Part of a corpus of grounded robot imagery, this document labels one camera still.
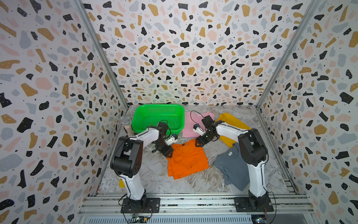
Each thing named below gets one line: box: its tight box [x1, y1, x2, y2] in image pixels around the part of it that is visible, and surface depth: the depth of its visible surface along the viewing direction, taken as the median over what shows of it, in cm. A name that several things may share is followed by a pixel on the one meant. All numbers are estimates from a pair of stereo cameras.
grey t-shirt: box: [213, 142, 250, 192], surface depth 84 cm
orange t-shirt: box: [166, 139, 210, 181], surface depth 91 cm
